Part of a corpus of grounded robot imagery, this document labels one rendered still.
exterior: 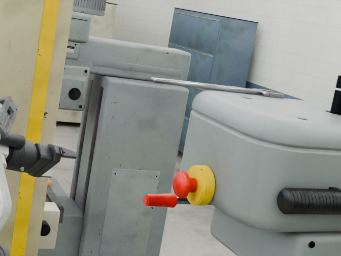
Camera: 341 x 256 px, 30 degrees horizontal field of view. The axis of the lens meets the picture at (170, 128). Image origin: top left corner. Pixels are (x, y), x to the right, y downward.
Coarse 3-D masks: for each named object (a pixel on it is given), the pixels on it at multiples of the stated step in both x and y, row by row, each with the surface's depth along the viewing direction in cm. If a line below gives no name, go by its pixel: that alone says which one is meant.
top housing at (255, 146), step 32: (224, 96) 99; (256, 96) 107; (192, 128) 100; (224, 128) 92; (256, 128) 86; (288, 128) 85; (320, 128) 87; (192, 160) 100; (224, 160) 91; (256, 160) 86; (288, 160) 85; (320, 160) 87; (224, 192) 91; (256, 192) 86; (256, 224) 87; (288, 224) 87; (320, 224) 90
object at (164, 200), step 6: (144, 198) 103; (150, 198) 103; (156, 198) 103; (162, 198) 104; (168, 198) 104; (174, 198) 105; (180, 198) 106; (186, 198) 106; (150, 204) 103; (156, 204) 103; (162, 204) 104; (168, 204) 104; (174, 204) 105; (210, 204) 109
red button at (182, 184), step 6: (180, 174) 93; (186, 174) 93; (174, 180) 94; (180, 180) 92; (186, 180) 92; (192, 180) 94; (174, 186) 94; (180, 186) 92; (186, 186) 92; (192, 186) 93; (174, 192) 94; (180, 192) 92; (186, 192) 92; (192, 192) 94
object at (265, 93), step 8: (152, 80) 101; (160, 80) 100; (168, 80) 101; (176, 80) 102; (208, 88) 104; (216, 88) 105; (224, 88) 106; (232, 88) 106; (240, 88) 107; (248, 88) 110; (264, 96) 108; (272, 96) 109; (280, 96) 110
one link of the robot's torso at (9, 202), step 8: (0, 152) 134; (0, 160) 131; (0, 168) 128; (0, 176) 126; (0, 184) 123; (0, 192) 122; (8, 192) 127; (0, 200) 120; (8, 200) 125; (0, 208) 120; (8, 208) 124; (0, 216) 120; (8, 216) 126; (0, 224) 123; (0, 232) 129
